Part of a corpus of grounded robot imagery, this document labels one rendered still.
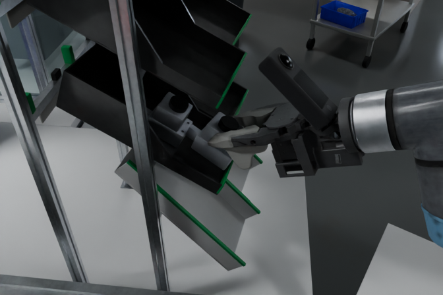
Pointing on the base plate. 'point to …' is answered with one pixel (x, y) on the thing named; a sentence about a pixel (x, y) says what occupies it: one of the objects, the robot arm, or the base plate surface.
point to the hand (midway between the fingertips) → (221, 129)
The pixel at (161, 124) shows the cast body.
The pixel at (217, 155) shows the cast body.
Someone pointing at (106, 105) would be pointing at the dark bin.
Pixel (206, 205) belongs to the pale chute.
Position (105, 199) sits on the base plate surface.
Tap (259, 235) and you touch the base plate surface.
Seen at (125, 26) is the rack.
